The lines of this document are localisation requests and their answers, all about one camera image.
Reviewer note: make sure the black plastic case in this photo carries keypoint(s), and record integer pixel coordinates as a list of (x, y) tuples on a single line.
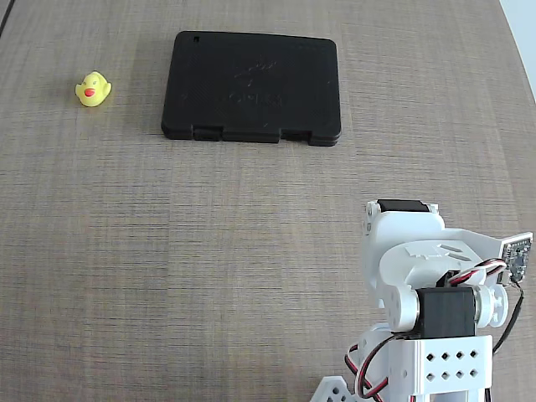
[(251, 88)]

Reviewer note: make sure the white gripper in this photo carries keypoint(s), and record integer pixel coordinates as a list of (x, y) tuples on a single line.
[(403, 208)]

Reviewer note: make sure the yellow rubber duck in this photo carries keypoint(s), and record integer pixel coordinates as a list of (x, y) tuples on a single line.
[(93, 90)]

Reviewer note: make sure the camera circuit board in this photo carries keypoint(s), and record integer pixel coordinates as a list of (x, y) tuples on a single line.
[(519, 255)]

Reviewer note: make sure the white perforated base plate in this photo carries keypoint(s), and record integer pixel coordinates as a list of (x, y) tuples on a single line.
[(331, 389)]

